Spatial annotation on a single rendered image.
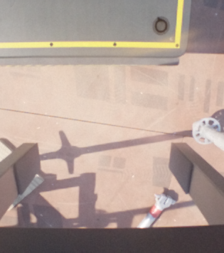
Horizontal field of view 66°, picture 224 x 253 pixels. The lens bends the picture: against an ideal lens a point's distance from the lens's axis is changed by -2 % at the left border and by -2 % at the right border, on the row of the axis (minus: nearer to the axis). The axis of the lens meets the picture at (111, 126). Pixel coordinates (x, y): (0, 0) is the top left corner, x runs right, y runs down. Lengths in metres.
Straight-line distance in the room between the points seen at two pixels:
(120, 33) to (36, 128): 0.60
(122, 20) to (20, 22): 0.25
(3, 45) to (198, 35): 0.73
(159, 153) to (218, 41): 0.57
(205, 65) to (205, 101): 0.16
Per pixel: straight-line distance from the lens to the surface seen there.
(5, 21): 0.56
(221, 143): 0.73
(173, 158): 0.17
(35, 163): 0.17
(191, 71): 0.88
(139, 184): 0.99
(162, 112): 0.86
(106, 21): 0.50
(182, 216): 1.20
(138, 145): 0.88
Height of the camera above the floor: 0.80
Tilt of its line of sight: 74 degrees down
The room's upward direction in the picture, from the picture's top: 177 degrees clockwise
